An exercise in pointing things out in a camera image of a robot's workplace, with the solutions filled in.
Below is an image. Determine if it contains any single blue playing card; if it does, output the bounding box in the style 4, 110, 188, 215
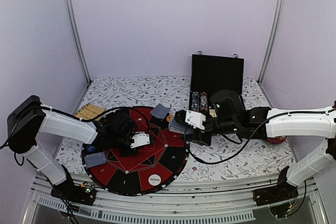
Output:
150, 104, 170, 119

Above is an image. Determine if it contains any orange big blind button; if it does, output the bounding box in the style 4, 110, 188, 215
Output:
166, 115, 174, 122

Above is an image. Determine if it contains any blue checkered card deck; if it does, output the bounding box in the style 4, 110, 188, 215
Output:
168, 117, 193, 134

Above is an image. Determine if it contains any white dealer button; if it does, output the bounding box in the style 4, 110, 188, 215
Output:
148, 174, 162, 186

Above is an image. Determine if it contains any blue small blind button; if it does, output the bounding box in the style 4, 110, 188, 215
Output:
86, 145, 96, 153

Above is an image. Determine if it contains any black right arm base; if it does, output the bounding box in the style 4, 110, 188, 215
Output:
253, 185, 299, 206

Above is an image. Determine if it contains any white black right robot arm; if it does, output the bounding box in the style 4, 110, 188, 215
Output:
184, 90, 335, 201

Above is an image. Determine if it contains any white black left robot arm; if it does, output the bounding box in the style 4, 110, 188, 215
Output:
4, 95, 146, 200

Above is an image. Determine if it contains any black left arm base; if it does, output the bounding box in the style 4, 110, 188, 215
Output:
51, 180, 97, 206

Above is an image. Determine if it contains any boxed card deck in case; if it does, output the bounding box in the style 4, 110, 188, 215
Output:
209, 110, 216, 117

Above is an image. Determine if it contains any poker chip row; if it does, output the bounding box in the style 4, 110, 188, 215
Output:
191, 91, 200, 112
199, 92, 208, 113

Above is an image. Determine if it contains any woven bamboo fan mat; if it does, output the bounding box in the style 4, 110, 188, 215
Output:
74, 103, 106, 121

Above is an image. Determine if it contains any poker chip row far left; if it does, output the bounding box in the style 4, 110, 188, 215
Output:
191, 91, 200, 112

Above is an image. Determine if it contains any black poker chip case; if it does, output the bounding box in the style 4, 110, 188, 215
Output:
188, 54, 244, 110

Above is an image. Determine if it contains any round red black poker mat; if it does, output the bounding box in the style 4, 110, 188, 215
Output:
81, 106, 188, 196

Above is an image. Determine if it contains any red floral round tin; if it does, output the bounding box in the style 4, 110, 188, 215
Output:
267, 136, 287, 144

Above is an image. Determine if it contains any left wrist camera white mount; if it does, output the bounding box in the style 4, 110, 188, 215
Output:
130, 132, 155, 148

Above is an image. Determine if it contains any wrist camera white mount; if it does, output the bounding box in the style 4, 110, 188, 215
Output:
185, 110, 206, 130
130, 132, 155, 148

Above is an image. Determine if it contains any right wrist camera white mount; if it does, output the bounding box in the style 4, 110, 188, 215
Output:
185, 110, 206, 130

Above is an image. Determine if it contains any right aluminium corner post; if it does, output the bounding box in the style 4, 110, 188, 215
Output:
258, 0, 285, 85

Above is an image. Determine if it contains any aluminium corner post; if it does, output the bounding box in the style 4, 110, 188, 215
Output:
258, 0, 285, 85
64, 0, 92, 84

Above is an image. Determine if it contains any left aluminium corner post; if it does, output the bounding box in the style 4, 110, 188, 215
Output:
64, 0, 92, 84

